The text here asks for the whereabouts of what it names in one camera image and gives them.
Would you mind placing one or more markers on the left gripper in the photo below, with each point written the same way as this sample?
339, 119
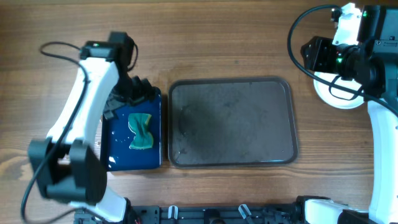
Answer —
143, 91

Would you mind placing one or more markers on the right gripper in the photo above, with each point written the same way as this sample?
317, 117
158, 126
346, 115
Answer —
319, 51

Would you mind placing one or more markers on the green yellow sponge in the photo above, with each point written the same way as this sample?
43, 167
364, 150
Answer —
138, 124

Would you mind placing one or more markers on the white plate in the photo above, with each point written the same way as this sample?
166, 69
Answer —
337, 98

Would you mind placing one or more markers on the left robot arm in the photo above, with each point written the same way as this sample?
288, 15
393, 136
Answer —
66, 164

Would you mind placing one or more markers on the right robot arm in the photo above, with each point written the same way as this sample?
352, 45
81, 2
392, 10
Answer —
360, 60

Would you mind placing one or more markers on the black water tray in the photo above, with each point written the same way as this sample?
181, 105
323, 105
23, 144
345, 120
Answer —
116, 137

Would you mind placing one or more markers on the brown serving tray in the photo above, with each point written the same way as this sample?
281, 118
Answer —
231, 122

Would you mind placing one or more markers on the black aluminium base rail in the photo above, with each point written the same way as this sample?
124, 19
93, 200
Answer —
268, 214

